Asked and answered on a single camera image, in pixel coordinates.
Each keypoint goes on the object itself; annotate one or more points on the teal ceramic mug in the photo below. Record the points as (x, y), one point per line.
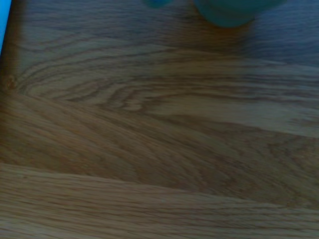
(225, 12)

